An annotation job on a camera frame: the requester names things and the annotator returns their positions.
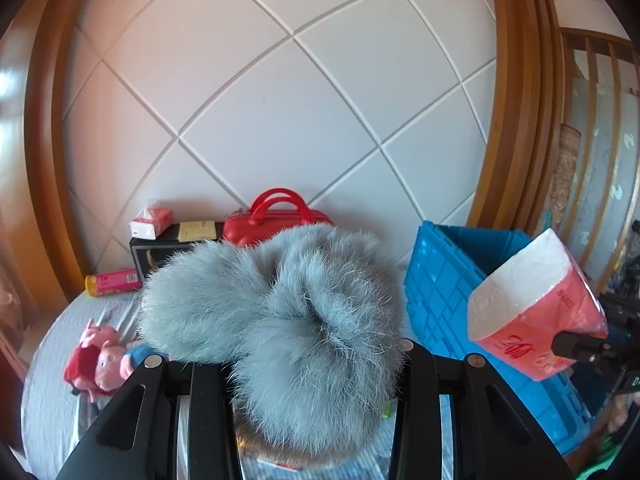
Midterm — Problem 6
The pink yellow tube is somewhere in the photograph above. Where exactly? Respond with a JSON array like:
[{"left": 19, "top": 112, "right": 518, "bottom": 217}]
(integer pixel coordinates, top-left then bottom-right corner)
[{"left": 83, "top": 268, "right": 141, "bottom": 296}]

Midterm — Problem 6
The pig plush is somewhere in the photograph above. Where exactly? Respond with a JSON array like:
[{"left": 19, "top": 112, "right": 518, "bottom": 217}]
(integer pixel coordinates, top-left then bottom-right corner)
[
  {"left": 95, "top": 341, "right": 162, "bottom": 392},
  {"left": 63, "top": 319, "right": 119, "bottom": 394}
]

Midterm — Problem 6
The wooden slatted screen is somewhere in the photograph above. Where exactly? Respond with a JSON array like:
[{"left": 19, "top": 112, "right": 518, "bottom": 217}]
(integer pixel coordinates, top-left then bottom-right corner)
[{"left": 549, "top": 24, "right": 640, "bottom": 311}]

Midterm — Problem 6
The person's right hand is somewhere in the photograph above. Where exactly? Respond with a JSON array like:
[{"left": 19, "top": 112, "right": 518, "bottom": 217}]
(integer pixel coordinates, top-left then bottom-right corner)
[{"left": 606, "top": 391, "right": 640, "bottom": 436}]

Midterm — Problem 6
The red bear suitcase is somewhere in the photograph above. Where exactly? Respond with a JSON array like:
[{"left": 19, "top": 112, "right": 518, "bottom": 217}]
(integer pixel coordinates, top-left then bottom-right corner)
[{"left": 222, "top": 188, "right": 335, "bottom": 247}]

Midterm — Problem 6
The grey fluffy fur item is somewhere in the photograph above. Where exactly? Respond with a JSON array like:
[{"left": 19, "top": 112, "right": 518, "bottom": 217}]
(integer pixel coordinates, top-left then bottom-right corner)
[{"left": 135, "top": 223, "right": 406, "bottom": 470}]

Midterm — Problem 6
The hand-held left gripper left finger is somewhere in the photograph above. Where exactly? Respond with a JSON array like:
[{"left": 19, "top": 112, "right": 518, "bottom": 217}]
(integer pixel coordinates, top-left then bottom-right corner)
[{"left": 55, "top": 354, "right": 244, "bottom": 480}]

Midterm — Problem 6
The blue plastic crate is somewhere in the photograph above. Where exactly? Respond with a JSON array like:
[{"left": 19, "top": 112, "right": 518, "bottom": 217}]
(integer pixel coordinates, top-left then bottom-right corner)
[{"left": 402, "top": 219, "right": 609, "bottom": 457}]

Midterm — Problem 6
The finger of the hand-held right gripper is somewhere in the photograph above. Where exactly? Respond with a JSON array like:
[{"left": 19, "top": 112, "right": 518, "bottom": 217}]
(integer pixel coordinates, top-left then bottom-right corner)
[{"left": 551, "top": 330, "right": 627, "bottom": 367}]

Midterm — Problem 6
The pig plush in blue shirt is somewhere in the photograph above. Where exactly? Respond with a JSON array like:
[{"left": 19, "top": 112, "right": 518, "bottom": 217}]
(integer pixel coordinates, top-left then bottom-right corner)
[{"left": 95, "top": 341, "right": 162, "bottom": 392}]

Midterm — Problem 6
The black gift box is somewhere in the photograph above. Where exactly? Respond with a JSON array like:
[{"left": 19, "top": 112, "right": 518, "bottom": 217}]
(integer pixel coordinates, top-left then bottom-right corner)
[{"left": 128, "top": 221, "right": 226, "bottom": 282}]

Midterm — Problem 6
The flat yellow box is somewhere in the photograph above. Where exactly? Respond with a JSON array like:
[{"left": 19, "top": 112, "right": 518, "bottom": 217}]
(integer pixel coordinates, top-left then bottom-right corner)
[{"left": 178, "top": 220, "right": 217, "bottom": 242}]

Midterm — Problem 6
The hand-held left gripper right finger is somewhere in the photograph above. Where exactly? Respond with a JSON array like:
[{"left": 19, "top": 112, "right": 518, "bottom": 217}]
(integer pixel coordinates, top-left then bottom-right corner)
[{"left": 387, "top": 339, "right": 574, "bottom": 480}]

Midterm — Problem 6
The white padded headboard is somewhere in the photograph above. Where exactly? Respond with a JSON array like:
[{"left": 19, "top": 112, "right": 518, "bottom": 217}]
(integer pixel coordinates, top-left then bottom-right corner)
[{"left": 62, "top": 0, "right": 502, "bottom": 292}]

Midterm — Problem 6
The pink floral tissue pack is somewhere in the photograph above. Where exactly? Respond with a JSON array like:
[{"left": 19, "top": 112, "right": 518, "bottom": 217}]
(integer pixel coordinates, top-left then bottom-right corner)
[{"left": 467, "top": 228, "right": 610, "bottom": 384}]

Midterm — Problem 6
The small red white tissue pack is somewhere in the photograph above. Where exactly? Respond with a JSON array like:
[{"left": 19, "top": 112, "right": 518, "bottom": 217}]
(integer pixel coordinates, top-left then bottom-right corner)
[{"left": 130, "top": 198, "right": 174, "bottom": 240}]

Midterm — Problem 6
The curved wooden headboard post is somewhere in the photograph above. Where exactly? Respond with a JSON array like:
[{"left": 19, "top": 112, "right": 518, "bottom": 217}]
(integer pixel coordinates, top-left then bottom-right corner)
[
  {"left": 467, "top": 0, "right": 564, "bottom": 234},
  {"left": 22, "top": 0, "right": 134, "bottom": 307}
]

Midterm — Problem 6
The green plastic item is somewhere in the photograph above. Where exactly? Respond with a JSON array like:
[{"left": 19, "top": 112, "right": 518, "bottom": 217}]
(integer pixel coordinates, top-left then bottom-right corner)
[{"left": 574, "top": 434, "right": 627, "bottom": 480}]

